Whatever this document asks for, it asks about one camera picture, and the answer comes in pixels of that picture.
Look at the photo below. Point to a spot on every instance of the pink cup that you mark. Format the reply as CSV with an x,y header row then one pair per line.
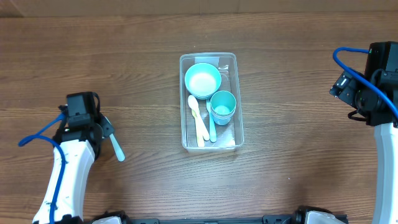
x,y
222,119

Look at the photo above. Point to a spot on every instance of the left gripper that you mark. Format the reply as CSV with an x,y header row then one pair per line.
x,y
106,126

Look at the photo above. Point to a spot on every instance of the white plastic spoon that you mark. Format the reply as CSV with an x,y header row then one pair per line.
x,y
193,104

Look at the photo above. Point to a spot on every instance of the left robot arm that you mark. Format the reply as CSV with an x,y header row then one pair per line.
x,y
76,145

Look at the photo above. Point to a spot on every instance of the light blue bowl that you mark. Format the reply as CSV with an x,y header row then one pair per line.
x,y
202,80

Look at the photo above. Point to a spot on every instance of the yellow plastic fork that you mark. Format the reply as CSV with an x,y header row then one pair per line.
x,y
199,136

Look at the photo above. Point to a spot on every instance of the light blue plastic fork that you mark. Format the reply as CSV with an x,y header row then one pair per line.
x,y
212,129

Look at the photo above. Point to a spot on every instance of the pale green plastic fork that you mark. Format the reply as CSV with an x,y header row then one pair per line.
x,y
117,148

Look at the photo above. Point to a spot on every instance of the clear plastic container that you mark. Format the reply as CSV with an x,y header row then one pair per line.
x,y
228,136

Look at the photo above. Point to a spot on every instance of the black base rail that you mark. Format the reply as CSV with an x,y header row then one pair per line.
x,y
304,214

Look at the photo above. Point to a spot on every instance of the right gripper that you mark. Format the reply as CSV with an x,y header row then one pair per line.
x,y
346,89

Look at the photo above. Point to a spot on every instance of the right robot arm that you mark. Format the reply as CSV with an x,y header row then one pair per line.
x,y
385,134

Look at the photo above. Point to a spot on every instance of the teal green cup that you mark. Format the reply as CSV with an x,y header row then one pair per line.
x,y
223,103

